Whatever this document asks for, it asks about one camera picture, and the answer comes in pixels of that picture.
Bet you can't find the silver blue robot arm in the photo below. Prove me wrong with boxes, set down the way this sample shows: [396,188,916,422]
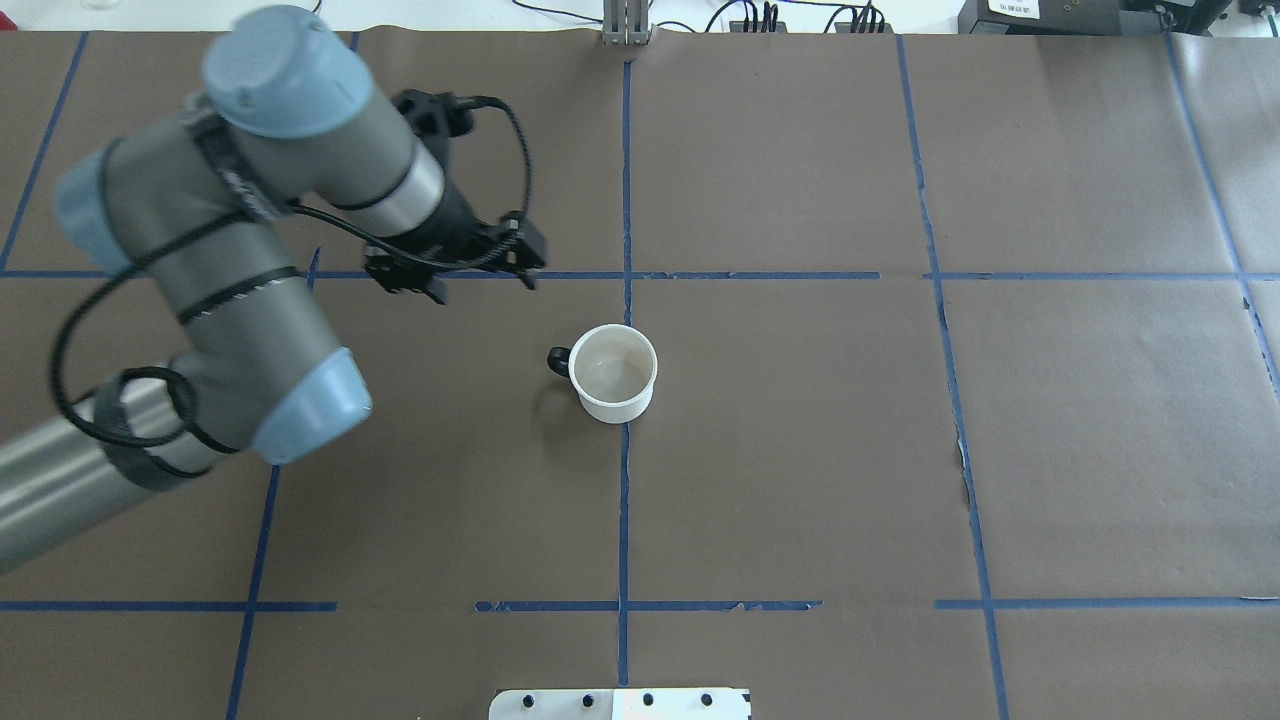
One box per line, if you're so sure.
[3,5,547,571]

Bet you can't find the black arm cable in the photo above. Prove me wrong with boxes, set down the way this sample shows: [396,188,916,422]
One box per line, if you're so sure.
[291,95,532,272]

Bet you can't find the black power strip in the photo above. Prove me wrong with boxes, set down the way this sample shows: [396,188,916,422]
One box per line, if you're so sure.
[727,1,893,35]

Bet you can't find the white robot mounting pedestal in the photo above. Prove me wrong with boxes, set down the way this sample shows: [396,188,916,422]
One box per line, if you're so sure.
[488,687,753,719]

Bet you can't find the white smiley mug black handle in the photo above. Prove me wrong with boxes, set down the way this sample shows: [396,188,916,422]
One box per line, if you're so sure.
[547,324,659,425]

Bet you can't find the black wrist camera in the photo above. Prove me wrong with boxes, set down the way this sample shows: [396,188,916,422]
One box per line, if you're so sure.
[390,88,475,140]

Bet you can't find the aluminium frame post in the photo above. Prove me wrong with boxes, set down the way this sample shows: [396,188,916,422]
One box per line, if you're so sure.
[602,0,654,47]

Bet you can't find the black box with label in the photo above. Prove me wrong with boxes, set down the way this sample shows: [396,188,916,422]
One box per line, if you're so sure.
[956,1,1164,37]

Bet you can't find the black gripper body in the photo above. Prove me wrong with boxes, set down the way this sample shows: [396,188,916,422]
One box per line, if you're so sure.
[362,179,526,281]

